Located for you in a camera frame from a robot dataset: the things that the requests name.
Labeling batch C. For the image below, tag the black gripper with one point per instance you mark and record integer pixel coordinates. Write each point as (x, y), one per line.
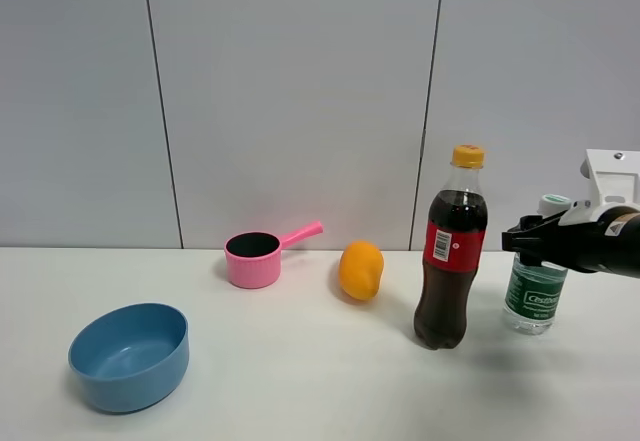
(609, 245)

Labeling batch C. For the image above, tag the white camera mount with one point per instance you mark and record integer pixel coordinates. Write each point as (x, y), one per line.
(613, 178)

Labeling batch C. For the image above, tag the pink toy saucepan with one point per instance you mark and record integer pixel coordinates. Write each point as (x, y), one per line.
(253, 259)

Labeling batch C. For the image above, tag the blue bowl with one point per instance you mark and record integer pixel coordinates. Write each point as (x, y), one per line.
(131, 358)

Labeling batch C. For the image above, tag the clear water bottle green label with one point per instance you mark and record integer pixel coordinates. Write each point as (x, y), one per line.
(532, 296)

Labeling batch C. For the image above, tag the cola bottle yellow cap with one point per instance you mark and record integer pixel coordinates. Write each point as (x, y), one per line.
(457, 222)

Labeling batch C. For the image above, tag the orange mango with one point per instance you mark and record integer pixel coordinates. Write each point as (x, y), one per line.
(360, 270)

